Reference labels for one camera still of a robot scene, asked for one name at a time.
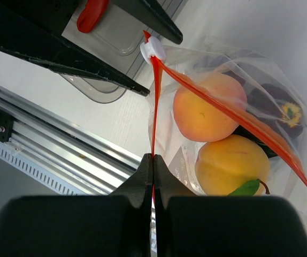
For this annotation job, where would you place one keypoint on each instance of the clear zip top bag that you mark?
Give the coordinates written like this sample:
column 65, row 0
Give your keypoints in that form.
column 178, row 67

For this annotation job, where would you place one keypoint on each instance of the aluminium mounting rail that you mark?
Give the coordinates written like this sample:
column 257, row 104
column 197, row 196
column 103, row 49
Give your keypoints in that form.
column 93, row 164

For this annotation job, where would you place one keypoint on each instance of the white slotted cable duct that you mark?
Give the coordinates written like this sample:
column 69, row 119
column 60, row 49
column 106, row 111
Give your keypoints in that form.
column 37, row 171

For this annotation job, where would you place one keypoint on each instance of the yellow lemon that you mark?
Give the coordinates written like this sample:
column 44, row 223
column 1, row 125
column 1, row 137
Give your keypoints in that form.
column 223, row 166

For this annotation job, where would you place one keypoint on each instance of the red plastic lobster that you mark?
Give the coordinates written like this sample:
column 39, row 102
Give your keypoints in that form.
column 91, row 15

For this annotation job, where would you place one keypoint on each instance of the clear grey plastic tray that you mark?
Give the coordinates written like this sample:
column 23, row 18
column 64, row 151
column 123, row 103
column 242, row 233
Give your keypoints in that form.
column 117, row 37

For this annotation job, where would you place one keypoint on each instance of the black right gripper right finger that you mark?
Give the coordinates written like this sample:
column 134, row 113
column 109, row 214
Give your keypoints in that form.
column 168, row 193

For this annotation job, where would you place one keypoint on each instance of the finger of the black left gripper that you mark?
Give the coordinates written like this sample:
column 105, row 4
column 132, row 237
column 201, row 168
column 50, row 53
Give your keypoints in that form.
column 151, row 13
column 32, row 31

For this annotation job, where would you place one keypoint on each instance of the peach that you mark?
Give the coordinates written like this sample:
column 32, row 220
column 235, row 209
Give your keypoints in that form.
column 199, row 121

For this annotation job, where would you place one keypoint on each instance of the dark red passion fruit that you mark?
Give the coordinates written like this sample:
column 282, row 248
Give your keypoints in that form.
column 278, row 109

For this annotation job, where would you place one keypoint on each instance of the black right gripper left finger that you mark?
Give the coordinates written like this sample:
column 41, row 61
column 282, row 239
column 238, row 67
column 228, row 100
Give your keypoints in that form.
column 129, row 216

